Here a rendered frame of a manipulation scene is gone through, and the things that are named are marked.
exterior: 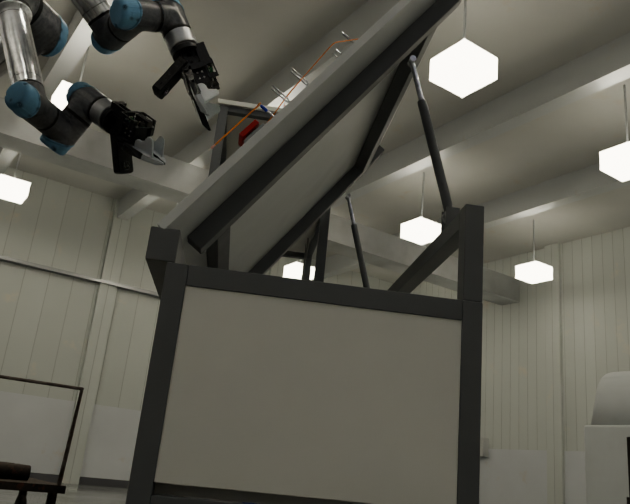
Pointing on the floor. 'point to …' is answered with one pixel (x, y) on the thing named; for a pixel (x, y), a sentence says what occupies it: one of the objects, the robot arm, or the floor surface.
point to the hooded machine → (615, 433)
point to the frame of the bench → (174, 292)
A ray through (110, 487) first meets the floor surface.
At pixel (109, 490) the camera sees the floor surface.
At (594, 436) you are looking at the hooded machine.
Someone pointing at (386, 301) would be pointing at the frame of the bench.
